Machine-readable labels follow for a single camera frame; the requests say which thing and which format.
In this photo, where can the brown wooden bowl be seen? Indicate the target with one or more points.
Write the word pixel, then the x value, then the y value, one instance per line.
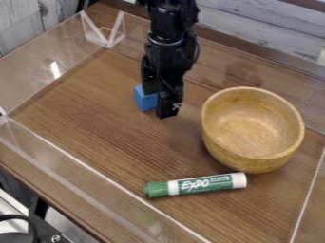
pixel 251 129

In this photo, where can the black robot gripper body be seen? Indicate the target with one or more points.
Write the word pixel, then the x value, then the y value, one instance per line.
pixel 172 60

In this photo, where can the black metal bracket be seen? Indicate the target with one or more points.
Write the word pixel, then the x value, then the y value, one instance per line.
pixel 46 233

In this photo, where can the green Expo marker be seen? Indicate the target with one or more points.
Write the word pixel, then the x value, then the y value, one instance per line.
pixel 195 185

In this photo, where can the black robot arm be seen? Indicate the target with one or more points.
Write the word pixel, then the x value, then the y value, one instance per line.
pixel 172 18

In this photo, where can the clear acrylic tray wall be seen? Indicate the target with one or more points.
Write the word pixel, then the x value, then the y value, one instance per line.
pixel 84 149

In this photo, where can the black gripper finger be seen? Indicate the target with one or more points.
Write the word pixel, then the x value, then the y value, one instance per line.
pixel 169 99
pixel 149 85

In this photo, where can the blue foam block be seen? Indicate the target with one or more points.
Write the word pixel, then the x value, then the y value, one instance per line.
pixel 145 102

